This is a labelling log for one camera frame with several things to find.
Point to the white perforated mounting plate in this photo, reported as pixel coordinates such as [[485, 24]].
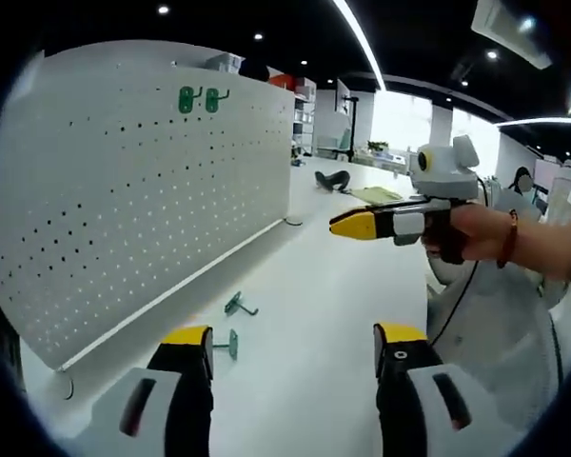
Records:
[[124, 190]]

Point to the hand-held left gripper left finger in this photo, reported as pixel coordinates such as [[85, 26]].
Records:
[[190, 395]]

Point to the white ceiling air conditioner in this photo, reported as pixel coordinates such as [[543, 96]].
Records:
[[509, 28]]

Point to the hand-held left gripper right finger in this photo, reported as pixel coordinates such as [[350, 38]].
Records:
[[399, 395]]

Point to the green potted plant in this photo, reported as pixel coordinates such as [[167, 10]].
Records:
[[378, 145]]

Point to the white mesh office chair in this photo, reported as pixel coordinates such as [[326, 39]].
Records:
[[499, 333]]

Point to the yellow-green cloth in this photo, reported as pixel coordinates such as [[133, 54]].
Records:
[[376, 195]]

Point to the ceiling light strip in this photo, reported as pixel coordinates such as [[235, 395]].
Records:
[[361, 38]]

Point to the white storage box shelf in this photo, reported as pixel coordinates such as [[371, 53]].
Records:
[[304, 114]]

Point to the black stand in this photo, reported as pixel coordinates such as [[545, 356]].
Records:
[[353, 133]]

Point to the person's right hand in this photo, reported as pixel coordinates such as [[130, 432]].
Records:
[[480, 233]]

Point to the green hook assembly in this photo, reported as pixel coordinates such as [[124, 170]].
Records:
[[185, 100], [211, 101], [233, 343], [233, 304]]

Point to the round white plate foot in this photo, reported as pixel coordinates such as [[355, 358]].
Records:
[[69, 388], [293, 222]]

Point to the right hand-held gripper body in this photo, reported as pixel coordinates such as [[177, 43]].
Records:
[[445, 176]]

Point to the black headset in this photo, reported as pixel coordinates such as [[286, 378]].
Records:
[[330, 181]]

